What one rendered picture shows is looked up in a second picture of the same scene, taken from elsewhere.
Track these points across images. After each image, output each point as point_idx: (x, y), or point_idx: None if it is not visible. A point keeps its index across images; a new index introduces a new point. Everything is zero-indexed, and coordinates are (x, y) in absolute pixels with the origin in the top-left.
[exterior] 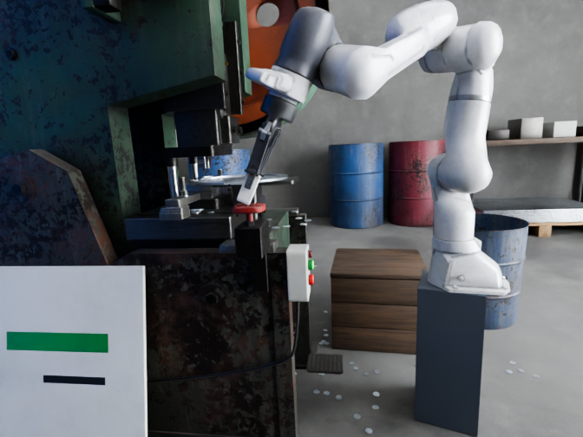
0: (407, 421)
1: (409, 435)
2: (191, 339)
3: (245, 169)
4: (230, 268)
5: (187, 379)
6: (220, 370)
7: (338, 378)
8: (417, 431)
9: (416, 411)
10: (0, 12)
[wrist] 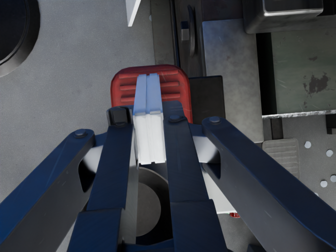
0: (245, 237)
1: (228, 237)
2: (184, 12)
3: (113, 115)
4: (200, 53)
5: (173, 23)
6: (183, 60)
7: (302, 165)
8: (235, 245)
9: (251, 250)
10: None
